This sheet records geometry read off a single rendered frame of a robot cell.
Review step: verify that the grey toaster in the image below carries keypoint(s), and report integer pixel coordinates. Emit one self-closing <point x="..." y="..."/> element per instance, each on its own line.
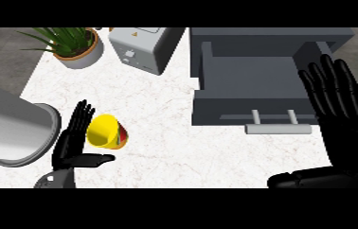
<point x="143" y="48"/>

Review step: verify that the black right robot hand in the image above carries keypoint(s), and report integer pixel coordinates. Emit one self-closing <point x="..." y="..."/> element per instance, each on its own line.
<point x="337" y="119"/>

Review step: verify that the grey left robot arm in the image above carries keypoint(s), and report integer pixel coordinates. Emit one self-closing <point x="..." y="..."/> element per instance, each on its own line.
<point x="56" y="179"/>

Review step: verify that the grey open drawer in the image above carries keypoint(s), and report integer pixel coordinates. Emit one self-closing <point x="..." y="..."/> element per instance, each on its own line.
<point x="253" y="91"/>

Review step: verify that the yellow cup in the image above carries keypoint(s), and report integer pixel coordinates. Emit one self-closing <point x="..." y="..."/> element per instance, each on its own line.
<point x="105" y="132"/>

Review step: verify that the potted green plant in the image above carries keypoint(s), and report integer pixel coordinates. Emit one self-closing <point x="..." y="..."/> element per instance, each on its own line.
<point x="74" y="45"/>

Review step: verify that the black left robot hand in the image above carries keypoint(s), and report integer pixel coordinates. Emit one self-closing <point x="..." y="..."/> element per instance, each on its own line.
<point x="69" y="144"/>

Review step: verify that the grey rounded appliance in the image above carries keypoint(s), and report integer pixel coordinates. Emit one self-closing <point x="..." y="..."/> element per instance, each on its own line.
<point x="22" y="132"/>

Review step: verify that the grey drawer cabinet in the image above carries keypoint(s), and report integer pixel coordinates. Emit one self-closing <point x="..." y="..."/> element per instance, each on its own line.
<point x="269" y="38"/>

